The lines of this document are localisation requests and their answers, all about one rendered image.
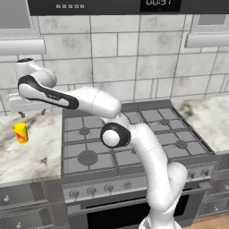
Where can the grey drawer front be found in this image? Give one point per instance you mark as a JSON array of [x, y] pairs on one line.
[[27, 219], [21, 195], [214, 206], [220, 184]]

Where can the grey gas hob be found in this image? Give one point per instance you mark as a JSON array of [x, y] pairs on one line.
[[86, 140]]

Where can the grey oven door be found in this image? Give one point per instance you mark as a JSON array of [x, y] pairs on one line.
[[119, 213]]

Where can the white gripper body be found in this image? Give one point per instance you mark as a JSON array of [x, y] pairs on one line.
[[14, 103]]

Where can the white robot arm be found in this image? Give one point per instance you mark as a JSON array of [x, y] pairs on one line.
[[152, 155]]

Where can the silver drawer knob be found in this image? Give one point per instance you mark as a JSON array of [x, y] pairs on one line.
[[6, 198], [227, 187], [216, 209], [18, 225]]

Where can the black microwave oven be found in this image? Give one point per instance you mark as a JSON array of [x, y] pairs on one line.
[[119, 6]]

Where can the grey wall cupboard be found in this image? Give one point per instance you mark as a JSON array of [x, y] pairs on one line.
[[18, 27], [208, 32]]

